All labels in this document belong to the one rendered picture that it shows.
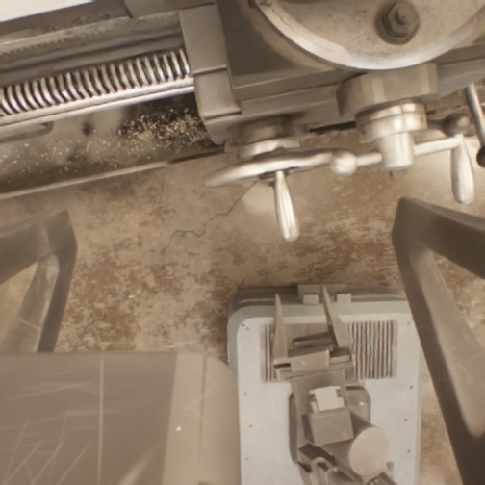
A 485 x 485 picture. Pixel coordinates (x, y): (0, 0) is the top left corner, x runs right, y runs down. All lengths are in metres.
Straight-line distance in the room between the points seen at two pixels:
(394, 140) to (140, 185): 1.00
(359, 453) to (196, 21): 0.53
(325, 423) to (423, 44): 0.38
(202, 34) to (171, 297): 0.96
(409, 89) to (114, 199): 1.07
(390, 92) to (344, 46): 0.07
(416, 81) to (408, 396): 0.95
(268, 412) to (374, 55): 0.98
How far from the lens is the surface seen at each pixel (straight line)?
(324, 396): 0.50
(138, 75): 0.63
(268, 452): 1.26
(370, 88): 0.44
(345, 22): 0.41
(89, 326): 1.46
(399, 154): 0.47
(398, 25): 0.40
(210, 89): 0.53
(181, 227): 1.33
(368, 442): 0.55
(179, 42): 0.78
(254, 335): 1.12
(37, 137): 1.02
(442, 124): 0.61
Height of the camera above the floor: 1.32
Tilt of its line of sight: 84 degrees down
